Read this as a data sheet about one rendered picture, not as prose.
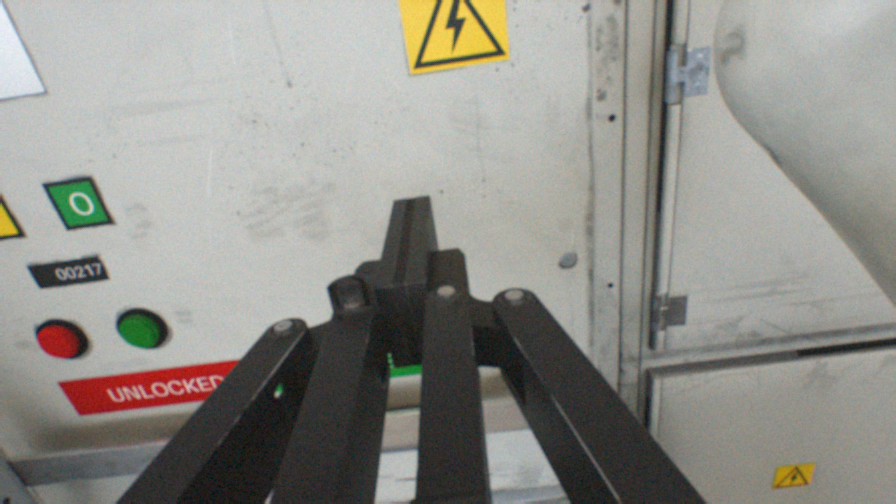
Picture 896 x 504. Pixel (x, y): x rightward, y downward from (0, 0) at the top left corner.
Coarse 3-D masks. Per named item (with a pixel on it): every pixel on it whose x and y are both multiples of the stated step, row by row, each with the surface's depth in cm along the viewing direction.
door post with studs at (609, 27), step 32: (608, 0) 49; (608, 32) 51; (608, 64) 52; (608, 96) 54; (608, 128) 55; (608, 160) 57; (608, 192) 59; (608, 224) 61; (608, 256) 63; (608, 288) 65; (608, 320) 67; (608, 352) 70
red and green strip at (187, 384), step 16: (176, 368) 36; (192, 368) 37; (208, 368) 37; (224, 368) 37; (400, 368) 37; (416, 368) 37; (64, 384) 37; (80, 384) 37; (96, 384) 37; (112, 384) 37; (128, 384) 37; (144, 384) 37; (160, 384) 37; (176, 384) 37; (192, 384) 37; (208, 384) 37; (80, 400) 38; (96, 400) 38; (112, 400) 38; (128, 400) 38; (144, 400) 38; (160, 400) 38; (176, 400) 38; (192, 400) 38
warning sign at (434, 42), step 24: (408, 0) 26; (432, 0) 26; (456, 0) 26; (480, 0) 26; (504, 0) 26; (408, 24) 26; (432, 24) 26; (456, 24) 26; (480, 24) 26; (504, 24) 26; (408, 48) 27; (432, 48) 27; (456, 48) 27; (480, 48) 27; (504, 48) 27
